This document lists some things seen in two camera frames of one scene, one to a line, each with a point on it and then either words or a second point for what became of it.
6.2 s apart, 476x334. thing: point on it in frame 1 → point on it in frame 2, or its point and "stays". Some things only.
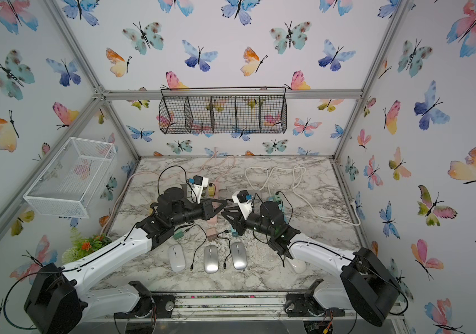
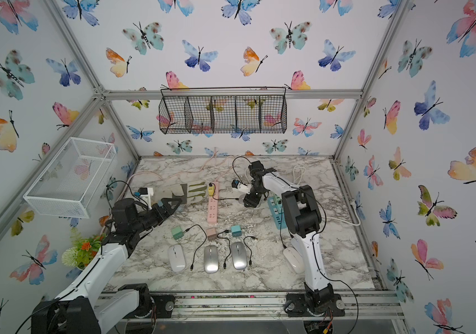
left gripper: [205, 207] → [166, 208]
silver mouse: [211, 256] stays
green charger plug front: [178, 235] stays
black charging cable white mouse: [187, 229] stays
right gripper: [240, 223] → [250, 200]
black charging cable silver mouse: [225, 265] stays
